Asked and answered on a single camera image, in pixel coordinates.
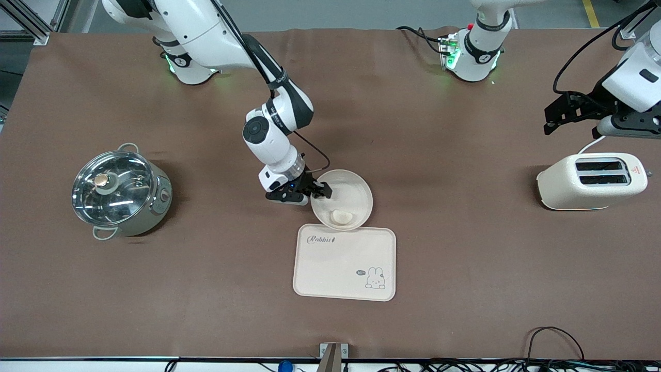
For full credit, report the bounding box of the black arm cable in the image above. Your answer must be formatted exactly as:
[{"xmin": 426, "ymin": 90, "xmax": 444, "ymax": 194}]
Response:
[
  {"xmin": 209, "ymin": 0, "xmax": 331, "ymax": 174},
  {"xmin": 553, "ymin": 0, "xmax": 661, "ymax": 96}
]

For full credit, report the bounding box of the thin black cable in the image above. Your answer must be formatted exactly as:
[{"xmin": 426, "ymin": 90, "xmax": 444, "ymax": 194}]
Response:
[{"xmin": 397, "ymin": 26, "xmax": 445, "ymax": 55}]

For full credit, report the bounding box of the white two-slot toaster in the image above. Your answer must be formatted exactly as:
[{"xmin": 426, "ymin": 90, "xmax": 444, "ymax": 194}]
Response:
[{"xmin": 537, "ymin": 153, "xmax": 652, "ymax": 211}]

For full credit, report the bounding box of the black cable bundle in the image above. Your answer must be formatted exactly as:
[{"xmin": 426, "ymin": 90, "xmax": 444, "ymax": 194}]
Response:
[{"xmin": 377, "ymin": 359, "xmax": 661, "ymax": 372}]

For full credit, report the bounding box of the black looped cable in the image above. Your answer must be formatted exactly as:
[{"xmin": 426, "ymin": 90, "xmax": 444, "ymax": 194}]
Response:
[{"xmin": 524, "ymin": 326, "xmax": 587, "ymax": 365}]

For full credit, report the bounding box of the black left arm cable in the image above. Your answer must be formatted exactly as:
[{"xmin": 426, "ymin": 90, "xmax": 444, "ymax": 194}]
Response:
[{"xmin": 553, "ymin": 0, "xmax": 661, "ymax": 96}]

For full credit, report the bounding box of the glass pot lid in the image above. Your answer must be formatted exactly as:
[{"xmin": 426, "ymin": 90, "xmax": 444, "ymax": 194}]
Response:
[{"xmin": 72, "ymin": 151, "xmax": 155, "ymax": 226}]

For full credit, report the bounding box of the brown table mat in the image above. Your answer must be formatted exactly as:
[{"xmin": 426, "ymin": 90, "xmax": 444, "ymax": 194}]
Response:
[{"xmin": 0, "ymin": 26, "xmax": 661, "ymax": 360}]

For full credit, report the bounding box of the white toaster power cord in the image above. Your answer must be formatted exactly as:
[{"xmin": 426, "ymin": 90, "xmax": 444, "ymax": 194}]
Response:
[{"xmin": 577, "ymin": 135, "xmax": 606, "ymax": 155}]

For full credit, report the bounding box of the grey metal bracket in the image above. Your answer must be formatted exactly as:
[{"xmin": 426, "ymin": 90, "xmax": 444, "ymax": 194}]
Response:
[{"xmin": 319, "ymin": 343, "xmax": 349, "ymax": 372}]

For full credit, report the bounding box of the green lit circuit board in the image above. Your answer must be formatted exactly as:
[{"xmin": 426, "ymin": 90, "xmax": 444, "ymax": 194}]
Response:
[{"xmin": 439, "ymin": 34, "xmax": 461, "ymax": 70}]

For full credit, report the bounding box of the cream round bowl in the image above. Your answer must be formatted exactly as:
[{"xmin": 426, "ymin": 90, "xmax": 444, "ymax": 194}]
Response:
[{"xmin": 310, "ymin": 169, "xmax": 373, "ymax": 231}]

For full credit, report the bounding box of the cream tray with rabbit print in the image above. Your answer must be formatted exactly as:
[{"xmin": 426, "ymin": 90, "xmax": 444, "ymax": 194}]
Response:
[{"xmin": 293, "ymin": 223, "xmax": 397, "ymax": 302}]

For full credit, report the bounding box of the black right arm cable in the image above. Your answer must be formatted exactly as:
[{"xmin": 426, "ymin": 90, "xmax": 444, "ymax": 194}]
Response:
[{"xmin": 209, "ymin": 0, "xmax": 331, "ymax": 174}]

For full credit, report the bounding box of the pale green electric cooking pot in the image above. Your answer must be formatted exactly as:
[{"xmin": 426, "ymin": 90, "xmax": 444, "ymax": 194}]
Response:
[{"xmin": 71, "ymin": 143, "xmax": 174, "ymax": 241}]

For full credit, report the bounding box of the aluminium frame profile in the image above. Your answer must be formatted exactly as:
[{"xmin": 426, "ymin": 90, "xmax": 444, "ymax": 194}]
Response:
[{"xmin": 0, "ymin": 0, "xmax": 70, "ymax": 46}]

